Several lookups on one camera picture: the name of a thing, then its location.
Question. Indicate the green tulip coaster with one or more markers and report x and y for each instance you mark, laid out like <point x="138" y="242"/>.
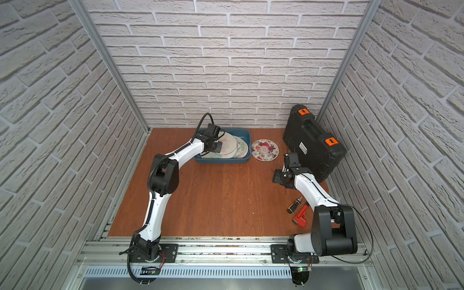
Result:
<point x="242" y="148"/>

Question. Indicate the black tool case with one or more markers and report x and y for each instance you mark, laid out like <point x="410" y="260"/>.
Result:
<point x="318" y="150"/>

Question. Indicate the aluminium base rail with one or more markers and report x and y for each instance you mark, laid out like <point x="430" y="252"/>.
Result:
<point x="248" y="258"/>

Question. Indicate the teal plastic storage box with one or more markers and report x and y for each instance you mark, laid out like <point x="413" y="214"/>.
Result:
<point x="240" y="133"/>

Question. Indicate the pale moon bunny coaster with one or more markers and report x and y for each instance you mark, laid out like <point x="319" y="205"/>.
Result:
<point x="229" y="147"/>

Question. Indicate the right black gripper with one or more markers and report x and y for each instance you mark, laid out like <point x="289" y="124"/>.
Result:
<point x="277" y="177"/>

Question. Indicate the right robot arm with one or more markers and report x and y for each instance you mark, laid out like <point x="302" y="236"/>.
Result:
<point x="333" y="230"/>

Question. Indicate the red rose floral coaster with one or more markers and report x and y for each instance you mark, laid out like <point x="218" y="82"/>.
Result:
<point x="264" y="150"/>

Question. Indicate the yellow black screwdriver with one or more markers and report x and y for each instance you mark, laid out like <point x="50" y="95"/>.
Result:
<point x="294" y="205"/>

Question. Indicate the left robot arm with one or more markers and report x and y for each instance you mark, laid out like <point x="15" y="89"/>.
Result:
<point x="163" y="180"/>

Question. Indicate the red black screwdriver tool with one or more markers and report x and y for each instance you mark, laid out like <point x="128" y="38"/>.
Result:
<point x="300" y="217"/>

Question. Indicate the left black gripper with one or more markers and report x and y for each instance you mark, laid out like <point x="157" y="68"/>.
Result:
<point x="215" y="145"/>

